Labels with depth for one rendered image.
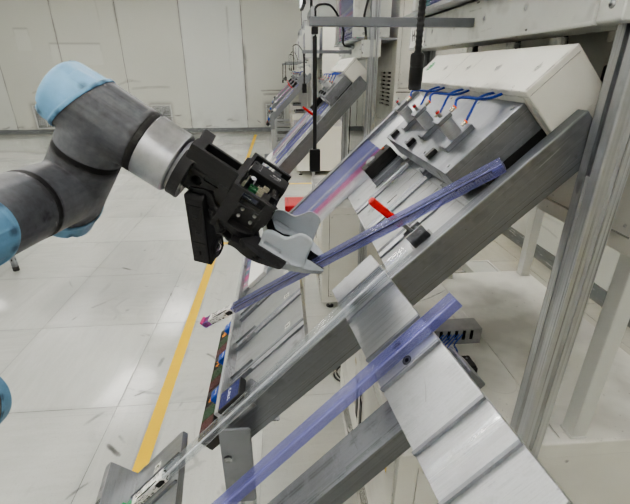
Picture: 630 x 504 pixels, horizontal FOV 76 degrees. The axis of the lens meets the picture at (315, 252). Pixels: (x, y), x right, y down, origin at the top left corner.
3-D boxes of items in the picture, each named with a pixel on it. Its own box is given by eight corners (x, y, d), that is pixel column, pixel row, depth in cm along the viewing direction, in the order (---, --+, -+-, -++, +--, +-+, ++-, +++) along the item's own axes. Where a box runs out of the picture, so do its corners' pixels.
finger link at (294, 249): (338, 266, 47) (272, 220, 45) (311, 291, 51) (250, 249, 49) (343, 249, 49) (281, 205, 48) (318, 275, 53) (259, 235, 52)
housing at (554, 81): (576, 169, 56) (524, 91, 51) (444, 125, 101) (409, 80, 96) (628, 126, 54) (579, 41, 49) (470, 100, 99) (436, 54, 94)
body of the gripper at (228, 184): (279, 214, 44) (180, 150, 41) (246, 257, 50) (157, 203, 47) (297, 178, 50) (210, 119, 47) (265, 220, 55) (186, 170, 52)
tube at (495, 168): (206, 328, 67) (200, 324, 67) (209, 321, 68) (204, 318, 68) (507, 172, 39) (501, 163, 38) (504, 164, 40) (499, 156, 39)
